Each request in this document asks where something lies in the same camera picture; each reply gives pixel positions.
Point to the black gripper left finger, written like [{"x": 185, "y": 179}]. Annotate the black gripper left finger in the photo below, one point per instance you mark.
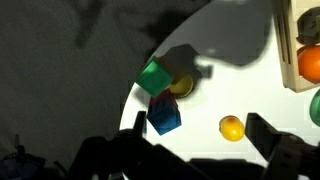
[{"x": 140, "y": 121}]

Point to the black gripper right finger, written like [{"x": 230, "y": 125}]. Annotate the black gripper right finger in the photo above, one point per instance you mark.
[{"x": 261, "y": 134}]

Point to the green cube block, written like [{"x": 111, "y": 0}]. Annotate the green cube block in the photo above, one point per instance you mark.
[{"x": 154, "y": 78}]

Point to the blue cube block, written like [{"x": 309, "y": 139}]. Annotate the blue cube block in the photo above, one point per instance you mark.
[{"x": 164, "y": 116}]

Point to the pink flat block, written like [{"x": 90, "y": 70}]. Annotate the pink flat block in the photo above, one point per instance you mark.
[{"x": 165, "y": 94}]

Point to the wooden tray box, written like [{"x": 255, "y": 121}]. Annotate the wooden tray box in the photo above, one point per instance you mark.
[{"x": 290, "y": 40}]

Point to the yellow-orange ball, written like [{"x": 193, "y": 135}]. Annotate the yellow-orange ball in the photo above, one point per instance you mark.
[{"x": 231, "y": 128}]

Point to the green bowl with saucer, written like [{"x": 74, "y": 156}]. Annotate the green bowl with saucer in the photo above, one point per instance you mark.
[{"x": 314, "y": 110}]

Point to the yellow ball near blocks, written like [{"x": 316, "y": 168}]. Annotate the yellow ball near blocks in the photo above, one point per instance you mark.
[{"x": 182, "y": 86}]

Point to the orange fruit toy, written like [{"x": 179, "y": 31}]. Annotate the orange fruit toy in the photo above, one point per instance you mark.
[{"x": 309, "y": 62}]

